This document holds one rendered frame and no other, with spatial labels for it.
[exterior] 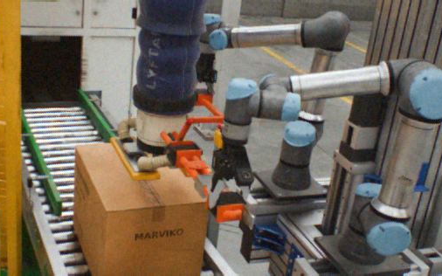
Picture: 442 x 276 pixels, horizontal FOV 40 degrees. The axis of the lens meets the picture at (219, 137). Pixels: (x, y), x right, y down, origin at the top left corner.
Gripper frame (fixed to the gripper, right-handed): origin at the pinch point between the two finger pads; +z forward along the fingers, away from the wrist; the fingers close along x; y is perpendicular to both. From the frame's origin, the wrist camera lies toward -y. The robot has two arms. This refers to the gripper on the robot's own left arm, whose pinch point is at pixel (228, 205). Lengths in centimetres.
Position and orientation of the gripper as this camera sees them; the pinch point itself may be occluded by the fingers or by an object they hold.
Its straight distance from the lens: 167.0
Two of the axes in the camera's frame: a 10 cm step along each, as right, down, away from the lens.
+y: -3.6, -3.9, 8.5
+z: -1.2, 9.2, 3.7
